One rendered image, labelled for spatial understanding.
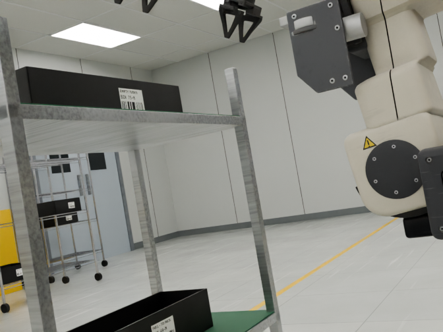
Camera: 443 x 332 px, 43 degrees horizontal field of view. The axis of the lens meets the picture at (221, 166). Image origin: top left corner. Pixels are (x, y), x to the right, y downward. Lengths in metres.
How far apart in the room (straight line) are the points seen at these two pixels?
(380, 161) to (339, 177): 7.58
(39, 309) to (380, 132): 0.66
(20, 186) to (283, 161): 8.01
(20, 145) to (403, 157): 0.66
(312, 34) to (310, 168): 7.71
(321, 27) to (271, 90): 7.95
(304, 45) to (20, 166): 0.55
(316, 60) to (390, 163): 0.23
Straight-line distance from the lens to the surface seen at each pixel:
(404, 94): 1.02
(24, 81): 1.24
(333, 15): 1.05
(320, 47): 1.05
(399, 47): 1.08
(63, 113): 1.10
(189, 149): 9.69
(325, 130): 8.64
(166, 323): 1.50
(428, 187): 0.92
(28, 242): 0.99
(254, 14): 1.52
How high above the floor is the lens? 0.75
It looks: 2 degrees up
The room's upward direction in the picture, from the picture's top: 10 degrees counter-clockwise
